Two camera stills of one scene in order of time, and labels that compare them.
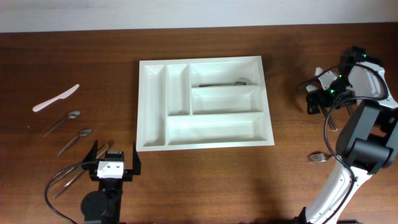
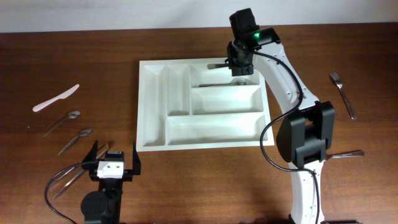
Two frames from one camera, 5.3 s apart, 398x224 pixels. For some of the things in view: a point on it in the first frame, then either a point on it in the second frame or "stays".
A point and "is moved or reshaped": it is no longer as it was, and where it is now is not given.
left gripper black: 91,158 stays
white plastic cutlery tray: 201,103 stays
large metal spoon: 237,83 stays
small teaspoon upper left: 71,114 stays
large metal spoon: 331,121 is moved or reshaped
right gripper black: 311,101 → 236,70
